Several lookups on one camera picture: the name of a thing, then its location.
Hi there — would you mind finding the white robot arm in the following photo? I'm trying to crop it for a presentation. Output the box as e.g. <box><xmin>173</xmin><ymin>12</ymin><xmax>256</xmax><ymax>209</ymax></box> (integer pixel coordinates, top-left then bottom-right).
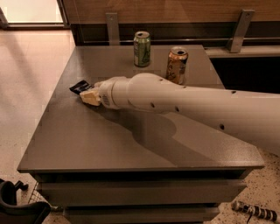
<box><xmin>80</xmin><ymin>73</ymin><xmax>280</xmax><ymax>155</ymax></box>

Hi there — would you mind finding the left metal wall bracket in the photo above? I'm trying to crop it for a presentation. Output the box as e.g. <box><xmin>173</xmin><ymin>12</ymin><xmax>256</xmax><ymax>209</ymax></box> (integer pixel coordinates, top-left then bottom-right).
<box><xmin>106</xmin><ymin>12</ymin><xmax>120</xmax><ymax>46</ymax></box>

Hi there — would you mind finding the orange soda can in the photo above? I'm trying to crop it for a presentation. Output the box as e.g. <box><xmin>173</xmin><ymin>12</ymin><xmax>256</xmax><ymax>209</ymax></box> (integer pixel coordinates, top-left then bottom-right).
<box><xmin>165</xmin><ymin>46</ymin><xmax>188</xmax><ymax>84</ymax></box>

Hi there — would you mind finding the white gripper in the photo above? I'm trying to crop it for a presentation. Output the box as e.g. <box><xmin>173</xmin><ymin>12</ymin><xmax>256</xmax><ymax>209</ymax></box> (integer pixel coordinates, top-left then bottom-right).
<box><xmin>80</xmin><ymin>76</ymin><xmax>127</xmax><ymax>109</ymax></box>

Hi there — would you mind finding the metal wall bracket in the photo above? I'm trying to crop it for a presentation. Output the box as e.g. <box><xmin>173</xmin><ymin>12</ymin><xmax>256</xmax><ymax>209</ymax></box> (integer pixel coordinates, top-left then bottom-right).
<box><xmin>227</xmin><ymin>9</ymin><xmax>255</xmax><ymax>53</ymax></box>
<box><xmin>106</xmin><ymin>12</ymin><xmax>120</xmax><ymax>46</ymax></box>

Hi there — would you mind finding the grey drawer cabinet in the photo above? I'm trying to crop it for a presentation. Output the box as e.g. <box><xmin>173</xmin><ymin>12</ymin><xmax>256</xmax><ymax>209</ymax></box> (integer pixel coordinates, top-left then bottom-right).
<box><xmin>18</xmin><ymin>45</ymin><xmax>263</xmax><ymax>224</ymax></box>

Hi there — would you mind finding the right metal wall bracket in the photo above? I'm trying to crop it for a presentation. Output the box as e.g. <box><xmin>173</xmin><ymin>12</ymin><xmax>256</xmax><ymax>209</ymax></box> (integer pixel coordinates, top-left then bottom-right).
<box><xmin>227</xmin><ymin>9</ymin><xmax>255</xmax><ymax>53</ymax></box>

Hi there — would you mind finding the green soda can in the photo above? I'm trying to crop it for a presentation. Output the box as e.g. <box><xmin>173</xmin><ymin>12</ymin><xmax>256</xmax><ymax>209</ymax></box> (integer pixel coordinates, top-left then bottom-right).
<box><xmin>134</xmin><ymin>31</ymin><xmax>151</xmax><ymax>67</ymax></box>

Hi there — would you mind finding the dark blue snack bar wrapper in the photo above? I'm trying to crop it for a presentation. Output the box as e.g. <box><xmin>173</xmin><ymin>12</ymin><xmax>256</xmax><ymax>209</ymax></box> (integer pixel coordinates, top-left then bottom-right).
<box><xmin>70</xmin><ymin>80</ymin><xmax>93</xmax><ymax>95</ymax></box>

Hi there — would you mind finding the black chair base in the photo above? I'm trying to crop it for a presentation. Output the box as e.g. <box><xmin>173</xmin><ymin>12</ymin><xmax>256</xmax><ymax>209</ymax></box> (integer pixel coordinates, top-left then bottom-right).
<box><xmin>0</xmin><ymin>179</ymin><xmax>51</xmax><ymax>224</ymax></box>

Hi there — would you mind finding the black white striped stick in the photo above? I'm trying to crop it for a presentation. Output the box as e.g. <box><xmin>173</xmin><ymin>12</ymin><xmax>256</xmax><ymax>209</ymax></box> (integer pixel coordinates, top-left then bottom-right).
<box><xmin>231</xmin><ymin>200</ymin><xmax>280</xmax><ymax>224</ymax></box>

